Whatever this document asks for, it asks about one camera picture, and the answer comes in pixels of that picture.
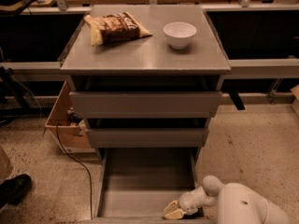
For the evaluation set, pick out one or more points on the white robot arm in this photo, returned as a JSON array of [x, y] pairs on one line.
[[235, 202]]

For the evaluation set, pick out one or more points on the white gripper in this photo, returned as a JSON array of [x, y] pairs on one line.
[[189, 202]]

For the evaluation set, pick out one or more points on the grey top drawer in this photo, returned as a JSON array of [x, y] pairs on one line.
[[145, 105]]

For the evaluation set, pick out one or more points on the white ceramic bowl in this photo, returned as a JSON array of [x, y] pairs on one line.
[[179, 34]]

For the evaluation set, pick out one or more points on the open cardboard box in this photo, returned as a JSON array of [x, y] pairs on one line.
[[65, 131]]

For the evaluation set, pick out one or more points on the grey middle drawer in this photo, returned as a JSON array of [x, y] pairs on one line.
[[161, 137]]

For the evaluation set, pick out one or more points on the grey drawer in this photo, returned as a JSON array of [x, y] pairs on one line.
[[145, 105], [137, 184], [161, 137]]

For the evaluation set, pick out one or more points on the grey drawer cabinet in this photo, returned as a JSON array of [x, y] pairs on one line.
[[148, 64]]

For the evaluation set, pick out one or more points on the grey metal rail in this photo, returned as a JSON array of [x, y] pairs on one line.
[[240, 69]]

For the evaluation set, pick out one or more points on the black leather shoe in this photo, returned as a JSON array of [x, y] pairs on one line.
[[13, 190]]

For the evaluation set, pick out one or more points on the beige trouser leg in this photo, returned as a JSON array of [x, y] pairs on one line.
[[6, 167]]

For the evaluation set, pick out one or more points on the grey bottom drawer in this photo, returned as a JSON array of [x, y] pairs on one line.
[[137, 184]]

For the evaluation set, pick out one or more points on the brown chip bag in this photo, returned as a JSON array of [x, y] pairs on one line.
[[115, 28]]

